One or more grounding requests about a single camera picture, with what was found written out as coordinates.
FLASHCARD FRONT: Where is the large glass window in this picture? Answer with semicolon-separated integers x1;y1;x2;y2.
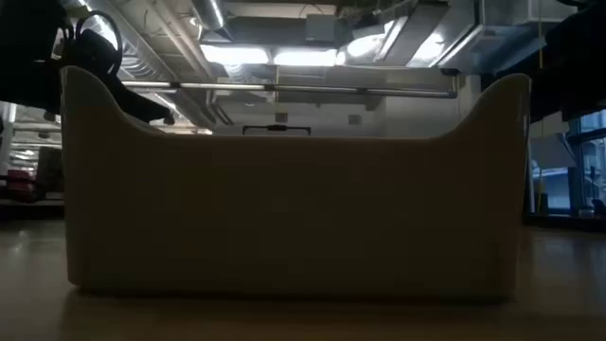
527;109;606;219

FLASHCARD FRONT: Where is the round silver ventilation duct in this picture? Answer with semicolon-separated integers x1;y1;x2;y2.
191;0;226;30

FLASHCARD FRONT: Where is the distant black frame bar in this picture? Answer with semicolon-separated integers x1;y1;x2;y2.
242;124;312;136

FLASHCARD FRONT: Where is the red chair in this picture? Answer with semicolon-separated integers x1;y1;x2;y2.
0;168;46;205

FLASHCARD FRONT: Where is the grey ceiling junction box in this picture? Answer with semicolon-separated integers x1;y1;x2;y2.
305;13;338;44

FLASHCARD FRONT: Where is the large rectangular metal duct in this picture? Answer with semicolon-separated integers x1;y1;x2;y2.
376;0;545;73

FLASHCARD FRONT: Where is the rectangular ceiling light panel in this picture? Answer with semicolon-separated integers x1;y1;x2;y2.
201;45;271;66
273;48;338;67

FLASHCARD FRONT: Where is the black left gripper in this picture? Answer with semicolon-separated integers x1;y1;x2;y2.
65;27;167;124

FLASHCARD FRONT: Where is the grey rectangular plastic tray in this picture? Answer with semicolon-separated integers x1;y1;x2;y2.
60;64;532;300

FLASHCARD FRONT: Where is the long horizontal metal pipe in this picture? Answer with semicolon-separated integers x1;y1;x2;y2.
121;81;458;99

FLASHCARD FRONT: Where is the black left gripper cable loop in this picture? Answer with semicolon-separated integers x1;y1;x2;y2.
74;9;125;77

